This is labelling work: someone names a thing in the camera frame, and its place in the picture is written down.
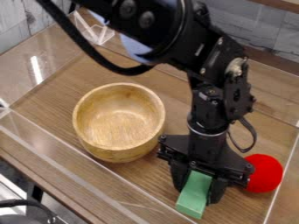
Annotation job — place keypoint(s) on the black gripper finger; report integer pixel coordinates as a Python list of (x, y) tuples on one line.
[(181, 173), (218, 187)]

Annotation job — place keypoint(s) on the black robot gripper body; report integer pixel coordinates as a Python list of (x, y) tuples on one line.
[(209, 155)]

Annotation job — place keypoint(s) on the green rectangular block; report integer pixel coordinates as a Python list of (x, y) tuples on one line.
[(194, 196)]

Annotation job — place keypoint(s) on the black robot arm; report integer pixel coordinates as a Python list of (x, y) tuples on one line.
[(171, 32)]

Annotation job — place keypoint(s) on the brown wooden bowl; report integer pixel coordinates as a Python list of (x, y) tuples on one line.
[(119, 120)]

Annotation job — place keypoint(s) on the red plush ball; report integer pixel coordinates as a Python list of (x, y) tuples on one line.
[(268, 175)]

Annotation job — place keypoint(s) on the black table leg bracket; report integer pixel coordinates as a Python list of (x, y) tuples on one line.
[(23, 208)]

